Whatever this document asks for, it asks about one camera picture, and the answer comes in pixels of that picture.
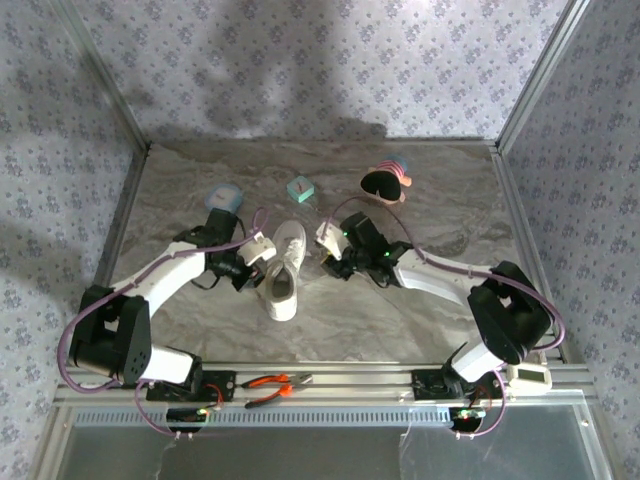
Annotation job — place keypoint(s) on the white shoelace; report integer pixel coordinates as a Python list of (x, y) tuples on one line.
[(296, 252)]

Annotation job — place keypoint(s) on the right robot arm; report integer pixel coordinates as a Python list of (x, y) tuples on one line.
[(510, 320)]

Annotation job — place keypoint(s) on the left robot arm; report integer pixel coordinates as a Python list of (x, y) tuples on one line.
[(125, 340)]

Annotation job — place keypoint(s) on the light blue round container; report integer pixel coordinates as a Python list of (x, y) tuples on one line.
[(223, 196)]

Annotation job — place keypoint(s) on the white leather sneaker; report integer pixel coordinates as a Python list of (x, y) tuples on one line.
[(284, 301)]

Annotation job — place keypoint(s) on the pink blue striped toy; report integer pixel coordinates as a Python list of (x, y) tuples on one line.
[(392, 165)]

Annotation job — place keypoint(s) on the teal cube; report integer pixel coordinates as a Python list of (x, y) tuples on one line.
[(300, 189)]

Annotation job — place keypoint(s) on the grey metal panel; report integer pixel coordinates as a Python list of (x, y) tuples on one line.
[(300, 455)]

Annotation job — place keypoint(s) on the white display device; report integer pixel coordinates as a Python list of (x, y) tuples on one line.
[(530, 374)]

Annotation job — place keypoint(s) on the aluminium table side rail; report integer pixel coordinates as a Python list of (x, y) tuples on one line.
[(125, 210), (525, 235)]

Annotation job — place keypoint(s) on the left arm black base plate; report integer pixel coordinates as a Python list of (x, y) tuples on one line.
[(227, 385)]

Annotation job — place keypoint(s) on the aluminium mounting rail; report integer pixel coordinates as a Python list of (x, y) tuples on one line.
[(350, 380)]

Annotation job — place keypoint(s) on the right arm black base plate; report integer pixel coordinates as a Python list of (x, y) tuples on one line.
[(425, 385)]

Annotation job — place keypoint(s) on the aluminium frame post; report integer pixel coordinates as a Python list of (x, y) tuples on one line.
[(107, 75), (540, 75)]

